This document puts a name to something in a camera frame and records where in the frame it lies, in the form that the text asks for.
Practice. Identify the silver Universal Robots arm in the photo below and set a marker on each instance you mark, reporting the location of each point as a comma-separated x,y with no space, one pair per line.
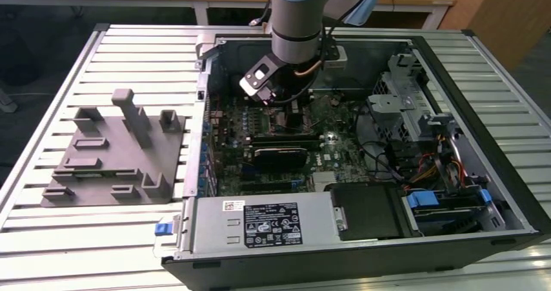
296,13

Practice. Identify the CPU socket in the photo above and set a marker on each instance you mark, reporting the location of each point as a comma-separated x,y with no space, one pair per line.
278,121

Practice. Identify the black RAM slot bank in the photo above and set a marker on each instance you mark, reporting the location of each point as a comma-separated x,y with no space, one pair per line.
284,141

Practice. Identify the grey metal drive cage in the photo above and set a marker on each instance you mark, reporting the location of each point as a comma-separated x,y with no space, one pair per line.
387,107

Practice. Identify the black graphics card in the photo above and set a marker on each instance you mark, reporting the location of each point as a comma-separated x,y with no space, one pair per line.
279,158

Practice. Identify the green motherboard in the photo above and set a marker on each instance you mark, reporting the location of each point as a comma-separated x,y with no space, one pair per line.
232,142

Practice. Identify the small silver heat sink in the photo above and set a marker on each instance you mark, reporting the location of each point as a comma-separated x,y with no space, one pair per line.
324,178

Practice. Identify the blue disk carrier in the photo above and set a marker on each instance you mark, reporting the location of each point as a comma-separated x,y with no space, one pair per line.
422,200

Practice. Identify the grey plastic parts rack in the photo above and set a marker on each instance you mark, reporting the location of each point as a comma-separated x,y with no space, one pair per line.
116,149

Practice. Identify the silver power supply unit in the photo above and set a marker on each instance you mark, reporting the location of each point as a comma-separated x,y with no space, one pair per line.
215,226

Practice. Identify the wooden cabinet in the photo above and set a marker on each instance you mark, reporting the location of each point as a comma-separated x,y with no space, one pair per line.
507,13

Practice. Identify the black disk drive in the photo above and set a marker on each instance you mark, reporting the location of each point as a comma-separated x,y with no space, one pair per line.
443,221

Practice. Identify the blue case latch tab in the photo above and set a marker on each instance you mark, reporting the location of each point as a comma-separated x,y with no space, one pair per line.
163,229

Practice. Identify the black open PC case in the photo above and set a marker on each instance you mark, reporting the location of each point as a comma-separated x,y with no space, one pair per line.
302,271

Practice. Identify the grey metal floor foot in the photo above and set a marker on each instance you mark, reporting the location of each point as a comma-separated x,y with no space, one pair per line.
8,105

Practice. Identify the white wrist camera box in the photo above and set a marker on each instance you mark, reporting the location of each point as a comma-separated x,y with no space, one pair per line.
251,84
336,58

